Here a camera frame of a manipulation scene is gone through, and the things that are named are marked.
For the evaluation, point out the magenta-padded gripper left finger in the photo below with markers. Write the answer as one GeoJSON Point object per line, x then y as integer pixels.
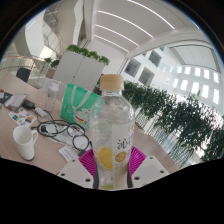
{"type": "Point", "coordinates": [75, 171]}

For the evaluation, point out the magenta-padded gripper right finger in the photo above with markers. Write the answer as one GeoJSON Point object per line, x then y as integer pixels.
{"type": "Point", "coordinates": [150, 168]}

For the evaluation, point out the clear drink bottle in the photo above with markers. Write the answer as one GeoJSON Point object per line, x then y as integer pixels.
{"type": "Point", "coordinates": [111, 140]}

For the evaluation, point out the white printed card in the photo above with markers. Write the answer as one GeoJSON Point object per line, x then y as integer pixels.
{"type": "Point", "coordinates": [68, 153]}

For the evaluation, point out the row of green hedge plants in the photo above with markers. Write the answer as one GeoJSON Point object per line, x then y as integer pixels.
{"type": "Point", "coordinates": [173, 116]}

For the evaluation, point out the white ceramic mug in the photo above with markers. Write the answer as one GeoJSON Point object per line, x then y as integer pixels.
{"type": "Point", "coordinates": [25, 141]}

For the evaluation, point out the green tote bag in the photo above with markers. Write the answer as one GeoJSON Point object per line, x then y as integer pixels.
{"type": "Point", "coordinates": [76, 106]}

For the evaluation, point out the white power adapter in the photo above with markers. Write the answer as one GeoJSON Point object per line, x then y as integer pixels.
{"type": "Point", "coordinates": [40, 111]}

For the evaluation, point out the colourful sticker sheet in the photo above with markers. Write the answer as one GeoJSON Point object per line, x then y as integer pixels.
{"type": "Point", "coordinates": [21, 117]}

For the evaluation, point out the clear shaker bottle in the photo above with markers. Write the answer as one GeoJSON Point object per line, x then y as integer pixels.
{"type": "Point", "coordinates": [51, 96]}

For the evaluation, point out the black wallet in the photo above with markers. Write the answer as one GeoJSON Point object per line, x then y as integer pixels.
{"type": "Point", "coordinates": [28, 105]}

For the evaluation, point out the white cabinet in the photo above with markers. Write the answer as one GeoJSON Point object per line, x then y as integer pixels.
{"type": "Point", "coordinates": [78, 70]}

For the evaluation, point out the black chair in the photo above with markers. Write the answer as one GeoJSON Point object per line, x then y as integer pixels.
{"type": "Point", "coordinates": [22, 74]}

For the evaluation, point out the green plants atop cabinet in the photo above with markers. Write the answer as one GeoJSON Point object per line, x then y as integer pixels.
{"type": "Point", "coordinates": [88, 53]}

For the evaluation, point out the white staircase with railing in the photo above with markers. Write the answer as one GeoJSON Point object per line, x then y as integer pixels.
{"type": "Point", "coordinates": [51, 33]}

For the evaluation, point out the ceiling light strips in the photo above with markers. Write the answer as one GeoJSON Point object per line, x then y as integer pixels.
{"type": "Point", "coordinates": [133, 23]}

